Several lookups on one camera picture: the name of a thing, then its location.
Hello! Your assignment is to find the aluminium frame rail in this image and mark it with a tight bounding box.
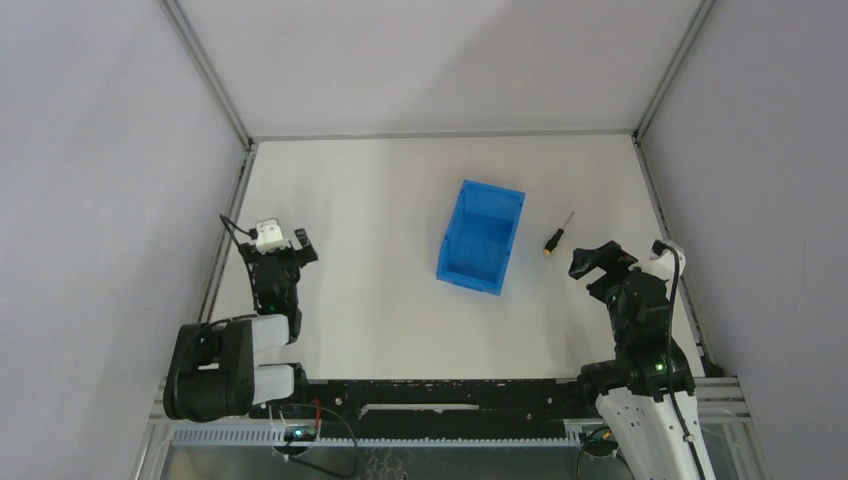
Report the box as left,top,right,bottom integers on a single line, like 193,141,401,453
630,133,725,378
252,129,634,144
195,143,258,324

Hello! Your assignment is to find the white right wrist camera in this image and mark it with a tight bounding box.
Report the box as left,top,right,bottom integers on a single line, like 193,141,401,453
631,239,686,281

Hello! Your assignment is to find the right aluminium frame rail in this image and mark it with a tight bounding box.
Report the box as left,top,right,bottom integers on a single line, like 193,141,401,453
630,133,725,378

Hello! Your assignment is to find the left aluminium frame rail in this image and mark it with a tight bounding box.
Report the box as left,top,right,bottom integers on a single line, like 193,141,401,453
195,143,258,324

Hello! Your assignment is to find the white slotted cable duct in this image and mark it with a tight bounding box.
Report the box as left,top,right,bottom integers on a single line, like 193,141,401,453
168,423,584,448

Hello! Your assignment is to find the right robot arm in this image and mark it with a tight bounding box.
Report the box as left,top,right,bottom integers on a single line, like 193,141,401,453
569,240,715,479

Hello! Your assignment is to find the right controller board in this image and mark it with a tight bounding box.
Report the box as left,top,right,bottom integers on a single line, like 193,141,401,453
581,426,618,458

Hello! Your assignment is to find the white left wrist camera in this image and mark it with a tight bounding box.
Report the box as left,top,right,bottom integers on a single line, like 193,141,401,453
255,218,291,254

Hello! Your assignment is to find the controller board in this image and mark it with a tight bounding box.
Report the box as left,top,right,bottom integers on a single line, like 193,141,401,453
282,426,318,444
581,426,618,458

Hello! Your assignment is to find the black yellow screwdriver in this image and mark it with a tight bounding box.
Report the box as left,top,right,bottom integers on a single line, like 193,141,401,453
543,211,575,256

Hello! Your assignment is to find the left black cable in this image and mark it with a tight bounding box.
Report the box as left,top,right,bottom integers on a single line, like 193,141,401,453
268,402,360,480

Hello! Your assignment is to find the back aluminium frame rail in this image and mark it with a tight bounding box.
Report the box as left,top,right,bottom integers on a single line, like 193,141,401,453
252,129,634,144

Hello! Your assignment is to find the left controller board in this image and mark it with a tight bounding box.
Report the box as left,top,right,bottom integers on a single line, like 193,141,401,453
282,426,318,444

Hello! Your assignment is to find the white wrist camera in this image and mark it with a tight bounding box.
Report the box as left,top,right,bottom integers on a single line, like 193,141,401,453
631,239,686,281
255,218,291,254

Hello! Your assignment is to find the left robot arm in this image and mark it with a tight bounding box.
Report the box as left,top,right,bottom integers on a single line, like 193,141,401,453
163,227,318,423

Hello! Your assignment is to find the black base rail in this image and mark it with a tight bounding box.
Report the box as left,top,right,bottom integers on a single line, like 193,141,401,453
249,379,600,441

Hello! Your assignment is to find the blue plastic bin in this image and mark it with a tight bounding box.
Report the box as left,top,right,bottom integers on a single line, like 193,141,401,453
436,180,525,296

